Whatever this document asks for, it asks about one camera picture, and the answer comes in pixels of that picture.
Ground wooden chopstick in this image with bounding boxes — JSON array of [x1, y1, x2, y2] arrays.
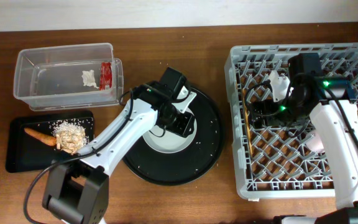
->
[[242, 90, 253, 159]]

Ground grey plate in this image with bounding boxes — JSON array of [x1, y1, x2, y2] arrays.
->
[[142, 120, 197, 154]]

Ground carrot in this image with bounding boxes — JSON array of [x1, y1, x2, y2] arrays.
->
[[24, 128, 57, 146]]

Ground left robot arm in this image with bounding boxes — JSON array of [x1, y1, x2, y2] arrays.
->
[[23, 67, 196, 223]]

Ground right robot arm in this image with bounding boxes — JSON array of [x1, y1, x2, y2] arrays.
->
[[244, 53, 358, 223]]

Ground grey dishwasher rack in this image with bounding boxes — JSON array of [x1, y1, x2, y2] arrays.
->
[[224, 43, 358, 200]]

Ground black round tray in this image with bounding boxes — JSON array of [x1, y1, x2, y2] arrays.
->
[[123, 88, 225, 185]]

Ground red wrapper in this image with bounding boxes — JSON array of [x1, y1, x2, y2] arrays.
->
[[99, 62, 112, 90]]

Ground crumpled white tissue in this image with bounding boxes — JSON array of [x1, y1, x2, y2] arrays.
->
[[81, 70, 99, 89]]

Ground clear plastic bin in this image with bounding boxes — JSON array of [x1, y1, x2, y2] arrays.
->
[[13, 43, 124, 111]]

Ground peanut and rice scraps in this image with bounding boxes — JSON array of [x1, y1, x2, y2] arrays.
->
[[52, 121, 89, 155]]

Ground black rectangular tray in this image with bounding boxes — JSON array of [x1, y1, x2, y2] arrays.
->
[[6, 110, 94, 173]]

